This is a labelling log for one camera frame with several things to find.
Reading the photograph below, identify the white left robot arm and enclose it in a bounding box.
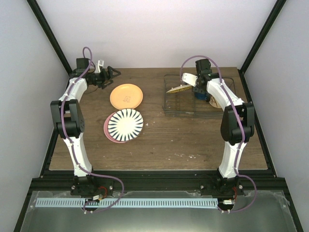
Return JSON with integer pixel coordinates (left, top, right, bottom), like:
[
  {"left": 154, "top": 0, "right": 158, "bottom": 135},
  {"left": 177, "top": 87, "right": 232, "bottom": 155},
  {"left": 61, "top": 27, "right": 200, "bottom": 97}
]
[{"left": 50, "top": 58, "right": 121, "bottom": 195}]

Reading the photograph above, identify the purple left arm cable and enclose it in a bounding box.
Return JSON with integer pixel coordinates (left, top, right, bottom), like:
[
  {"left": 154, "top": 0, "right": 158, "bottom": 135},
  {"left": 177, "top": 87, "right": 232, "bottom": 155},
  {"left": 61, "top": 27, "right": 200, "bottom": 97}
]
[{"left": 60, "top": 46, "right": 125, "bottom": 215}]

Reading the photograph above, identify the blue ceramic mug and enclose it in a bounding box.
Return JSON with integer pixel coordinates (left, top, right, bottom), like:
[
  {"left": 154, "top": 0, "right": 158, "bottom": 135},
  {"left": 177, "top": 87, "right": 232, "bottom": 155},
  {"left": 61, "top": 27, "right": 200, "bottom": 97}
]
[{"left": 195, "top": 92, "right": 210, "bottom": 102}]

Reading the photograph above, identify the pink plate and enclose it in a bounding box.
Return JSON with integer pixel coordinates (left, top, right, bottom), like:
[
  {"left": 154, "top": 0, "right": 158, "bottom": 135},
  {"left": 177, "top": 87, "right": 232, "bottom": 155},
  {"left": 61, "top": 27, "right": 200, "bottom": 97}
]
[{"left": 103, "top": 112, "right": 125, "bottom": 144}]

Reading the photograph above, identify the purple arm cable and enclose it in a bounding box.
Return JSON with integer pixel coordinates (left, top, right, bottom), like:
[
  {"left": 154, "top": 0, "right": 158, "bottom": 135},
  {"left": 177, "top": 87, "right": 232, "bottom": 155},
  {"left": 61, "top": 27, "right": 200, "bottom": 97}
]
[
  {"left": 60, "top": 46, "right": 125, "bottom": 215},
  {"left": 180, "top": 55, "right": 257, "bottom": 214}
]

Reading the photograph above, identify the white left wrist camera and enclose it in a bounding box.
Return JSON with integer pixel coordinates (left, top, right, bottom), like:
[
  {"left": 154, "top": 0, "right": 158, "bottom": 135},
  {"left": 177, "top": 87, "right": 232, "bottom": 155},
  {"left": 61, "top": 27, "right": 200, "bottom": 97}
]
[{"left": 95, "top": 60, "right": 104, "bottom": 73}]

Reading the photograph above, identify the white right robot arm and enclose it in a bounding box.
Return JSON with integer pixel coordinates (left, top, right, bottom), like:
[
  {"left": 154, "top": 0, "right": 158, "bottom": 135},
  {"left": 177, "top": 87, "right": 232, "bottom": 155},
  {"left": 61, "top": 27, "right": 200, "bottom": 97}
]
[{"left": 195, "top": 57, "right": 254, "bottom": 195}]

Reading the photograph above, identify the black frame post left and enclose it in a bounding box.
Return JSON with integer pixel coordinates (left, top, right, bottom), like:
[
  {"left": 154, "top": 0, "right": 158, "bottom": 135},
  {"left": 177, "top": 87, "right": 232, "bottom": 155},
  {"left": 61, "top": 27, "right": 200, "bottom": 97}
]
[{"left": 27, "top": 0, "right": 72, "bottom": 75}]

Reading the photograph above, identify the grey wire dish rack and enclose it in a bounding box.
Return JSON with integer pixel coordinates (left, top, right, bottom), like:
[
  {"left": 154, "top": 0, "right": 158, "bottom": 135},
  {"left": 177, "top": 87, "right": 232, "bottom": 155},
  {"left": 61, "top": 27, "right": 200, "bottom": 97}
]
[{"left": 162, "top": 74, "right": 236, "bottom": 119}]

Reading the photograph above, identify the cream ceramic bowl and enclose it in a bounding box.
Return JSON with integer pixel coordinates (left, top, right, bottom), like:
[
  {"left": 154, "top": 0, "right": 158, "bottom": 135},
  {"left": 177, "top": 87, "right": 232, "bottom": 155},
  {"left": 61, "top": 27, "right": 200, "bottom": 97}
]
[{"left": 209, "top": 95, "right": 221, "bottom": 109}]

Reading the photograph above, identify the white blue-striped plate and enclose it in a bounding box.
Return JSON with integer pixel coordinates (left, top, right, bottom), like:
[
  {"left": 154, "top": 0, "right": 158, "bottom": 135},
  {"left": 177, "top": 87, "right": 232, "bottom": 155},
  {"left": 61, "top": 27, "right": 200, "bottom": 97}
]
[{"left": 107, "top": 108, "right": 144, "bottom": 142}]

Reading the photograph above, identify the orange plate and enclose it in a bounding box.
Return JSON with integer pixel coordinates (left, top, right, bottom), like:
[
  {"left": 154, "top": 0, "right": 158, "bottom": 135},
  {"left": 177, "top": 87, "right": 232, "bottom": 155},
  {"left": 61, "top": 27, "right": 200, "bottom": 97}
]
[{"left": 110, "top": 84, "right": 143, "bottom": 110}]

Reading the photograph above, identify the yellow bamboo-pattern plate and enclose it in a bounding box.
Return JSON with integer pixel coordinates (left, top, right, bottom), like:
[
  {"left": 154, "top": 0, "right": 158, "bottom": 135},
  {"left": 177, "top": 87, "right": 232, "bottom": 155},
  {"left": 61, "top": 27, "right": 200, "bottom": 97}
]
[{"left": 166, "top": 85, "right": 192, "bottom": 94}]

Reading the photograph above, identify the black frame post right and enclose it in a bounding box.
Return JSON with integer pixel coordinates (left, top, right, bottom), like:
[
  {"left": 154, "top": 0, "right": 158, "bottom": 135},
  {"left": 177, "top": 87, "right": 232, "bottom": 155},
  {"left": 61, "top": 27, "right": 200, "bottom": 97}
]
[{"left": 240, "top": 0, "right": 288, "bottom": 73}]

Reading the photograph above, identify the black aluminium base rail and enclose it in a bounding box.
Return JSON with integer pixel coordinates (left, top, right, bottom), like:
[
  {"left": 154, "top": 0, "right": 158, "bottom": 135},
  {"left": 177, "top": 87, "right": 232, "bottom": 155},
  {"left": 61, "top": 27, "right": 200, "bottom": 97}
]
[{"left": 28, "top": 170, "right": 288, "bottom": 197}]

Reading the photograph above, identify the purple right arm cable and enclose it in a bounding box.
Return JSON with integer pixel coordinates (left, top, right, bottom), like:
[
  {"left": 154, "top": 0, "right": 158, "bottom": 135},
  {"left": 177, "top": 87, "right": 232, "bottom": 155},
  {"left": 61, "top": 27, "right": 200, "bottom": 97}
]
[{"left": 180, "top": 55, "right": 257, "bottom": 214}]

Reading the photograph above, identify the light blue slotted cable duct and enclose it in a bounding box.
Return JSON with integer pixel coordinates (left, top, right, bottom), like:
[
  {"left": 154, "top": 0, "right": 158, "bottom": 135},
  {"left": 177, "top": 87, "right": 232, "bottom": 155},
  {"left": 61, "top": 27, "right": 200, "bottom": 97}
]
[{"left": 35, "top": 198, "right": 218, "bottom": 209}]

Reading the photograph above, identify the black frame post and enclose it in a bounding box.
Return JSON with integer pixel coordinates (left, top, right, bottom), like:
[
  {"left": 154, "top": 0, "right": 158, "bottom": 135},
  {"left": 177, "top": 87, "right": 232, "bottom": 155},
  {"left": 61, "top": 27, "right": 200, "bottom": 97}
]
[
  {"left": 27, "top": 0, "right": 72, "bottom": 75},
  {"left": 240, "top": 0, "right": 288, "bottom": 73}
]

